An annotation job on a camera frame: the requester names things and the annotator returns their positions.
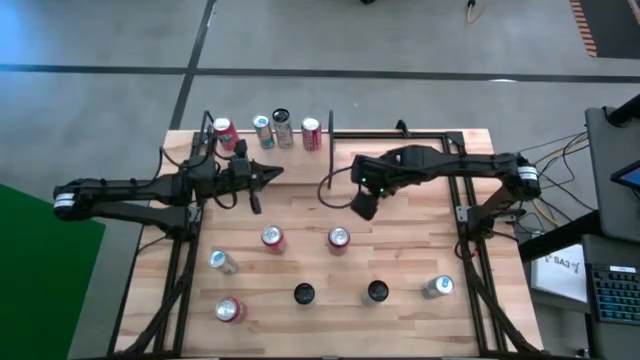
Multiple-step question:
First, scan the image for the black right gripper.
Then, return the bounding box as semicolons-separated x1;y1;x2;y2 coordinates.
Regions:
350;154;401;222

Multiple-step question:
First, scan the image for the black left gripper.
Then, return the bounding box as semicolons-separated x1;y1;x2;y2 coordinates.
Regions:
219;139;285;215

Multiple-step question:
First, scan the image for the Celsius Peach Vibe can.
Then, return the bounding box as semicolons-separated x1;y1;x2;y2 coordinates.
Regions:
360;279;390;308
271;107;296;150
292;282;317;307

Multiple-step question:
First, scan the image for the slim silver beverage can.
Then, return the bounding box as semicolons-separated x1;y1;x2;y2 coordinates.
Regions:
207;248;240;277
420;274;456;301
252;113;276;150

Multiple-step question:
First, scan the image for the Coca-Cola Star Wars can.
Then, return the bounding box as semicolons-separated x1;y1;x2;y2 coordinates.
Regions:
300;116;324;152

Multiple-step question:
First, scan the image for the red Fanta can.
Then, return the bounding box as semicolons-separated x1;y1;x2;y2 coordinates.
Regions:
259;225;289;256

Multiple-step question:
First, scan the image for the Coca-Cola can black script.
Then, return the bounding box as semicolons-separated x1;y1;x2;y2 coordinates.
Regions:
326;226;352;257

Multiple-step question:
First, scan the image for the red soda can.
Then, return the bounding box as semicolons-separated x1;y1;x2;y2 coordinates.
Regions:
214;296;248;324

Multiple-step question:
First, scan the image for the black equipment cart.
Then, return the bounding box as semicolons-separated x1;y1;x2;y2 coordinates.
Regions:
518;209;640;360

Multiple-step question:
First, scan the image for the white paper sign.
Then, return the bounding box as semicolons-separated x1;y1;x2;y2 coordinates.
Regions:
529;243;590;304

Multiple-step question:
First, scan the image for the green floor mat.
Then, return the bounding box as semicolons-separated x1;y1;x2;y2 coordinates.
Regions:
0;182;107;360

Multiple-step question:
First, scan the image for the tablet with blue screen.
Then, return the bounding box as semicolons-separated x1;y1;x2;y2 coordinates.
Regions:
609;158;640;191

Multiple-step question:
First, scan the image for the blue backlit keyboard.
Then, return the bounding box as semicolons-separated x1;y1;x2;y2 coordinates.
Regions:
588;263;640;325

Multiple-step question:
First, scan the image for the black mat striped edge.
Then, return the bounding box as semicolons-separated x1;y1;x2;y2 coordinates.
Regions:
568;0;640;60

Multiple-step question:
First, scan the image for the black camera cable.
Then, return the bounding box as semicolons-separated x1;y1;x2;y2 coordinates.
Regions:
158;144;240;211
317;166;362;210

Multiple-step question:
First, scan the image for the black aluminium table frame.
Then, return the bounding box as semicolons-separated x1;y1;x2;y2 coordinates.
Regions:
112;128;544;357

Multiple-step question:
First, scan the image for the yellow cable with plug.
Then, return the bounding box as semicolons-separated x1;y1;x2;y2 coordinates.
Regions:
464;0;494;25

